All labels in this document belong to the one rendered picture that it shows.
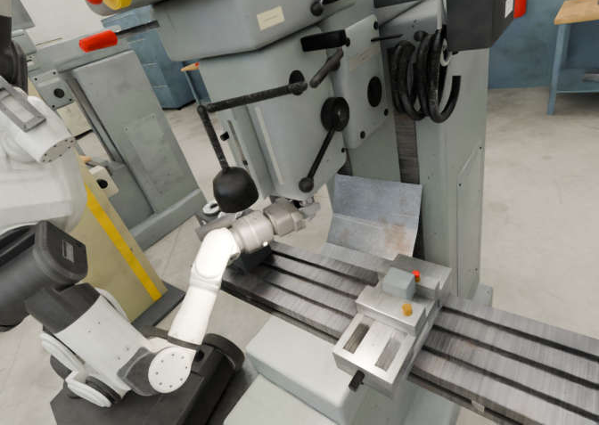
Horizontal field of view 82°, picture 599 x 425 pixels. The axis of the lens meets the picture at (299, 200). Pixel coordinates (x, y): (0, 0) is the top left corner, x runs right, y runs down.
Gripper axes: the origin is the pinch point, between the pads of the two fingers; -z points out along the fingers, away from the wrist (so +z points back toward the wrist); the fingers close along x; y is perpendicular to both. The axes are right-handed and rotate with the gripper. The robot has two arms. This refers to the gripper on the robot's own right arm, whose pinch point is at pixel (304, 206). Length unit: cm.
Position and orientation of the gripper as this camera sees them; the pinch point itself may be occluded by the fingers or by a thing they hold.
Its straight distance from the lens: 87.3
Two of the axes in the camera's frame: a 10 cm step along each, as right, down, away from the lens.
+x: -4.7, -3.8, 8.0
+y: 2.3, 8.2, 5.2
